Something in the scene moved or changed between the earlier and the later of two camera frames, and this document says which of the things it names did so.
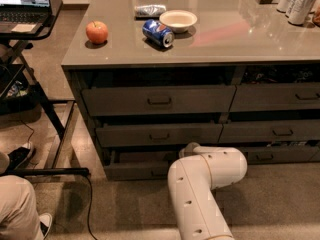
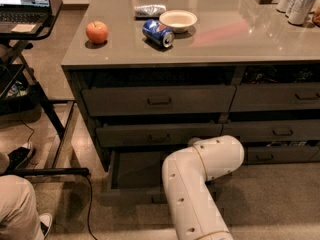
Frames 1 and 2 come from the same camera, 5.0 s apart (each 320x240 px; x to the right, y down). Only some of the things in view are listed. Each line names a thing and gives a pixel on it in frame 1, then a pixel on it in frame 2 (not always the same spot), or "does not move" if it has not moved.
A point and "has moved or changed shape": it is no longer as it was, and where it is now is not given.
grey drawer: (137, 165) has moved or changed shape
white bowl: (178, 20) does not move
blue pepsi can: (157, 33) does not move
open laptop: (24, 8) does not move
